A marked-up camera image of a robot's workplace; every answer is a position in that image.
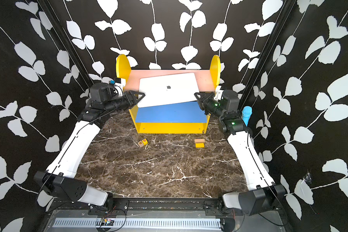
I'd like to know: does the silver laptop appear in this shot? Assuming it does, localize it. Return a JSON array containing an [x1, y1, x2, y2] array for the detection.
[[138, 73, 199, 108]]

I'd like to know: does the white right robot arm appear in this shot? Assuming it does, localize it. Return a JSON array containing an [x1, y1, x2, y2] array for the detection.
[[194, 90, 286, 216]]

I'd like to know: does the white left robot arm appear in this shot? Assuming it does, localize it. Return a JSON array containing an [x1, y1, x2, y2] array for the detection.
[[34, 83, 145, 206]]

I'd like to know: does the yellow two-tier toy shelf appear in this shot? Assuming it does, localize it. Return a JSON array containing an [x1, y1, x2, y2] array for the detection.
[[116, 55, 221, 134]]

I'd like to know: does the wooden block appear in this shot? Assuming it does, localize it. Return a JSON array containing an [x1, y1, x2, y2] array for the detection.
[[194, 139, 206, 144]]

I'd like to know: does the yellow flat block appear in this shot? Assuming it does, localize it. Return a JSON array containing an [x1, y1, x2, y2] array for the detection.
[[195, 143, 205, 148]]

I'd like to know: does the wooden number cube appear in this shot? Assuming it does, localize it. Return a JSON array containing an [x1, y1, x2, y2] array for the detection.
[[138, 141, 144, 148]]

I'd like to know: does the small green circuit board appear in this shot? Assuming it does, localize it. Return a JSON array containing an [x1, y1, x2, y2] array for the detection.
[[100, 218, 114, 227]]

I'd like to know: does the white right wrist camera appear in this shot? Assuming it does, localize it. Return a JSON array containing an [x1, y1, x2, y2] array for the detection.
[[214, 85, 223, 101]]

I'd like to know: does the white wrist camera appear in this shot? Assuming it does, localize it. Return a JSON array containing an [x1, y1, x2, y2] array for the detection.
[[109, 77, 126, 92], [214, 85, 223, 101]]

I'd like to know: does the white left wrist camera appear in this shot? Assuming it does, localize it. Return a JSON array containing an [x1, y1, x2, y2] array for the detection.
[[109, 77, 126, 92]]

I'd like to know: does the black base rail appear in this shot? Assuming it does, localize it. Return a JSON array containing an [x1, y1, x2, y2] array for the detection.
[[54, 197, 280, 218]]

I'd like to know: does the white slotted cable duct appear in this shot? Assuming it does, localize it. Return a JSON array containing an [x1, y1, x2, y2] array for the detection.
[[51, 217, 221, 230]]

